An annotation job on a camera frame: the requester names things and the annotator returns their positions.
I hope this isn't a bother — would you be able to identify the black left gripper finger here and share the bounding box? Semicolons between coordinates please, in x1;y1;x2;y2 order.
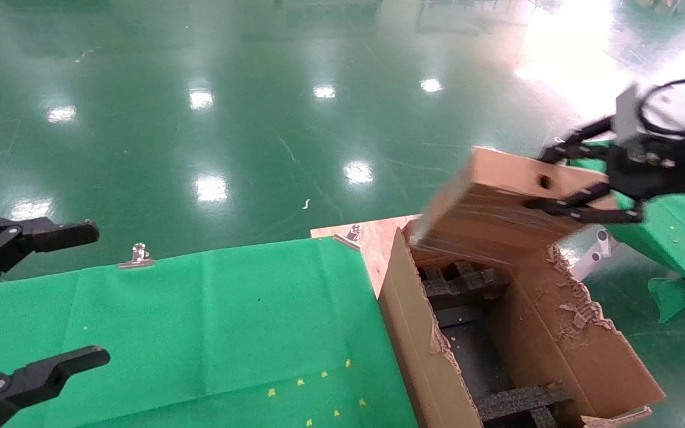
0;347;111;428
0;215;100;298

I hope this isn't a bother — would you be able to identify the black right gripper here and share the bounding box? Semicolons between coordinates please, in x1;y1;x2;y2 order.
523;116;685;225

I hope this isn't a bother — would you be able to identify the small brown cardboard box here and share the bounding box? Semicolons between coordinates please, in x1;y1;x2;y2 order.
408;147;617;271

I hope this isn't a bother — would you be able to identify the large open torn carton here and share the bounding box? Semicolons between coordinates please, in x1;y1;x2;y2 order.
377;229;666;428

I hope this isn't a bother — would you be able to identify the white metal table leg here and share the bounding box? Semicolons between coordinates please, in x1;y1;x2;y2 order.
570;229;621;281

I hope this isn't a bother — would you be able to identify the silver binder clip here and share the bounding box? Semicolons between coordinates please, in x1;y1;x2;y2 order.
118;243;155;270
334;225;364;251

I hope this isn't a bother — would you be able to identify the large green table cloth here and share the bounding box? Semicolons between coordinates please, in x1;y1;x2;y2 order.
0;237;420;428

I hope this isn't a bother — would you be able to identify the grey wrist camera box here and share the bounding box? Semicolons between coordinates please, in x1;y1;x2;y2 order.
615;83;685;146

